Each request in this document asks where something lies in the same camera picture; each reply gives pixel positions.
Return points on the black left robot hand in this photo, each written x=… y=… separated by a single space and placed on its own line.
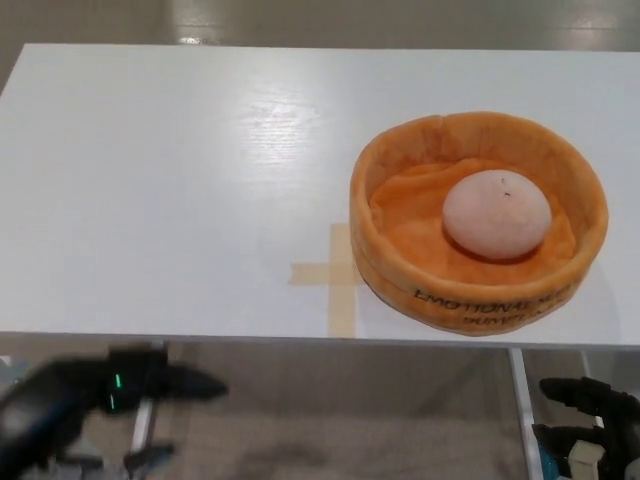
x=75 y=385

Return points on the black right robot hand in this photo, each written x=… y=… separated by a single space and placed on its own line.
x=600 y=395

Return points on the pink round plush toy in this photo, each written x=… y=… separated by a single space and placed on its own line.
x=497 y=215

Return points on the orange plush round plate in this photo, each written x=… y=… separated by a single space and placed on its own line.
x=565 y=160

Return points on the white table leg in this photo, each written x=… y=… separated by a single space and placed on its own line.
x=525 y=415
x=145 y=420

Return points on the teal plastic object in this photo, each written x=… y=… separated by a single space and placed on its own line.
x=550 y=462

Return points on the short beige masking tape strip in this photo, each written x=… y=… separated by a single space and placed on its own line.
x=307 y=275

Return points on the long beige masking tape strip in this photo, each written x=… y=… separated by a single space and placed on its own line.
x=342 y=305

